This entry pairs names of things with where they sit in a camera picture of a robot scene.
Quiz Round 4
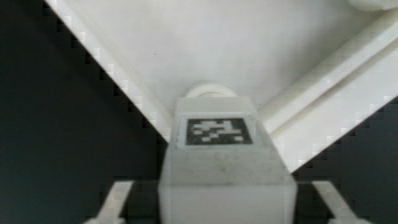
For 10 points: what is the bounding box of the white table leg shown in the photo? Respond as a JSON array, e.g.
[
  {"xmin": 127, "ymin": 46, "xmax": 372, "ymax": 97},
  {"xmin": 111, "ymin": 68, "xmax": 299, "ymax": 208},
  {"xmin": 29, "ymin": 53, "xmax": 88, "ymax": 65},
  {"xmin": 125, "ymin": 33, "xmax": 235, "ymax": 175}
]
[{"xmin": 157, "ymin": 82, "xmax": 296, "ymax": 224}]

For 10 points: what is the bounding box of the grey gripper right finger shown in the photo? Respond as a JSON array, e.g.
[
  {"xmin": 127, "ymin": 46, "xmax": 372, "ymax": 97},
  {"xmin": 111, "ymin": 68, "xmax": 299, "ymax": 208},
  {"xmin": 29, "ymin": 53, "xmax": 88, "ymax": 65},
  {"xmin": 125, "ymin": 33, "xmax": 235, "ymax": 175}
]
[{"xmin": 310, "ymin": 181, "xmax": 372, "ymax": 224}]

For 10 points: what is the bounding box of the white square tabletop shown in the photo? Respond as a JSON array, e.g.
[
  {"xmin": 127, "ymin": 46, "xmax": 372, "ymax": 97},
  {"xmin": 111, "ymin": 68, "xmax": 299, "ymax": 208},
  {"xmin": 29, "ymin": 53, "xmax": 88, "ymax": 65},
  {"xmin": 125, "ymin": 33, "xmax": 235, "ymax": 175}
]
[{"xmin": 44, "ymin": 0, "xmax": 398, "ymax": 133}]

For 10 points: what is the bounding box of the white L-shaped obstacle fence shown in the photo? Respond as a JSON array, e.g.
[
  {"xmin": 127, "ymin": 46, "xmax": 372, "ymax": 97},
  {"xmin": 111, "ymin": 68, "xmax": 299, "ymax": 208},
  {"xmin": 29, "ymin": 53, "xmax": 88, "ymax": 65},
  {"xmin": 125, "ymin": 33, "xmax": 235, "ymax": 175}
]
[{"xmin": 269, "ymin": 40, "xmax": 398, "ymax": 171}]

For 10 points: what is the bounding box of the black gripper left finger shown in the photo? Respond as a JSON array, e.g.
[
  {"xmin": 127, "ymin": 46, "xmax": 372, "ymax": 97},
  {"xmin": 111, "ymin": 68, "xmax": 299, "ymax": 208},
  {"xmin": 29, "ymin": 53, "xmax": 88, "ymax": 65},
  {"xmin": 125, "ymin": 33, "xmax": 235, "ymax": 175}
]
[{"xmin": 83, "ymin": 181, "xmax": 132, "ymax": 224}]

